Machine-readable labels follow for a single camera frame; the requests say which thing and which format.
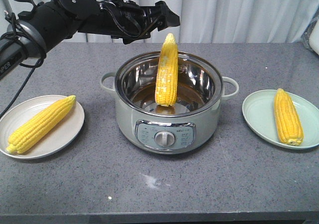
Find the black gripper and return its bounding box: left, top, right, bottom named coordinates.
left=77, top=0, right=180, bottom=44

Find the orange-yellow corn cob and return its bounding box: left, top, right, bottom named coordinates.
left=155, top=33, right=178, bottom=107

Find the pale yellow corn cob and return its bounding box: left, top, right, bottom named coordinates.
left=273, top=88, right=304, bottom=146

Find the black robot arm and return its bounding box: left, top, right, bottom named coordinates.
left=0, top=0, right=180, bottom=77

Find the grey curtain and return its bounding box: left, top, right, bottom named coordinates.
left=0, top=0, right=319, bottom=44

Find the green electric cooking pot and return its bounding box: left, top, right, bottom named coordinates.
left=103, top=52, right=239, bottom=155

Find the green plate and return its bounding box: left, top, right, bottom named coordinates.
left=242, top=89, right=319, bottom=149

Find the white plate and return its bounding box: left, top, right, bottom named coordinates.
left=0, top=95, right=85, bottom=159

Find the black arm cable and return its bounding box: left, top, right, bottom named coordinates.
left=0, top=0, right=48, bottom=119

